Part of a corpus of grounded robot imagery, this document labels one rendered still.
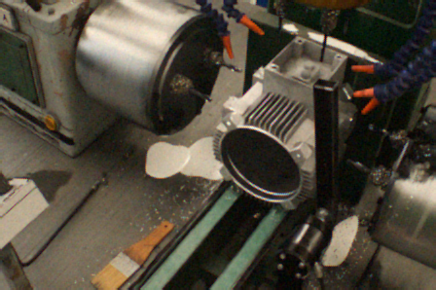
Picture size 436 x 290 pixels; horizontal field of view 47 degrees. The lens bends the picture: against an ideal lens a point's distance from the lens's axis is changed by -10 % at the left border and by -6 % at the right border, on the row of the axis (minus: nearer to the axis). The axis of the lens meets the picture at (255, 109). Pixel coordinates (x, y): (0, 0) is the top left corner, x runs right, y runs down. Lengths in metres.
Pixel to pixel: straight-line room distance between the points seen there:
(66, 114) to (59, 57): 0.14
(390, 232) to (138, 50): 0.51
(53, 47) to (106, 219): 0.36
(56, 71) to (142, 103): 0.22
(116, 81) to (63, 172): 0.31
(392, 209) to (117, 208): 0.57
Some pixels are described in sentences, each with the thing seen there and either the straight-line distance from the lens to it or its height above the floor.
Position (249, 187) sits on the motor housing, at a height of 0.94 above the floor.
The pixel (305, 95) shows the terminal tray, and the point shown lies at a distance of 0.85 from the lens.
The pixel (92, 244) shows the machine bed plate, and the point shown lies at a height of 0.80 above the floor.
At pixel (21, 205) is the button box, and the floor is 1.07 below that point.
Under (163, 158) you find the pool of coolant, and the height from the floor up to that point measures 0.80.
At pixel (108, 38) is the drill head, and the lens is 0.96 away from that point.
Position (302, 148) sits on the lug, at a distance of 0.81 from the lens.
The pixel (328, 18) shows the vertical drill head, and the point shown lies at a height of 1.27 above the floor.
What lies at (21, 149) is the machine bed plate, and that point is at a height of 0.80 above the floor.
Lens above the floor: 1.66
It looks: 41 degrees down
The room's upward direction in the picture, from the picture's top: 6 degrees clockwise
